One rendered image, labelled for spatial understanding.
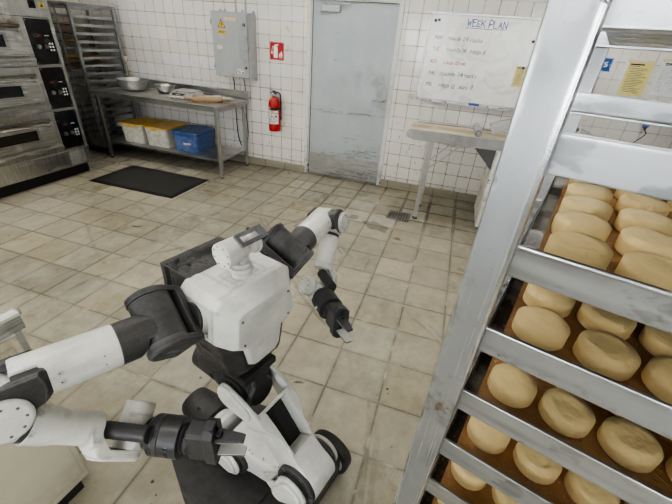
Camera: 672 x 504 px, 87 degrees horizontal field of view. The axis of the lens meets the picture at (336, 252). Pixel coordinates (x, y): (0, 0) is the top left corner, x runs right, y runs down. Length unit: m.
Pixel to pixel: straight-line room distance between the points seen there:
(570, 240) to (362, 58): 4.45
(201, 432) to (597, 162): 0.84
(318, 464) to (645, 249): 1.08
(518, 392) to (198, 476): 1.42
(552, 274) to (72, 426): 0.85
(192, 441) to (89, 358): 0.27
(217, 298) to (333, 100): 4.17
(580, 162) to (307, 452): 1.13
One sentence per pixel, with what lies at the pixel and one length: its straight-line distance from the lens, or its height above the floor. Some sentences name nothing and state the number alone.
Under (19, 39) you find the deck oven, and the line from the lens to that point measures 5.12.
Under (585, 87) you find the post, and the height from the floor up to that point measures 1.61.
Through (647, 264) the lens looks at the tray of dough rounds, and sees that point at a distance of 0.38.
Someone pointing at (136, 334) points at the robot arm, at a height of 1.11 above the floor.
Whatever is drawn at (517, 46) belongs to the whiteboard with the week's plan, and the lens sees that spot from 4.57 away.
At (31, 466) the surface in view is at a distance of 1.73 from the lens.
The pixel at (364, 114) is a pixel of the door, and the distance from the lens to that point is 4.77.
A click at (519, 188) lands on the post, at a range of 0.28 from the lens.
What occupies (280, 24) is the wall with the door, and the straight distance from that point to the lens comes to 5.06.
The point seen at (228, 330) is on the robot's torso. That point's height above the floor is 1.04.
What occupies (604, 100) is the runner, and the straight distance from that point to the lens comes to 0.72.
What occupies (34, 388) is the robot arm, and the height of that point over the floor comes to 1.10.
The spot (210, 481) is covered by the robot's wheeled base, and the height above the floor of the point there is 0.17.
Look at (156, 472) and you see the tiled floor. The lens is 1.96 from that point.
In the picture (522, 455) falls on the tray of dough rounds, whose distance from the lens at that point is 0.53.
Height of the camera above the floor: 1.65
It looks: 31 degrees down
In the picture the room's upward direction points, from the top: 5 degrees clockwise
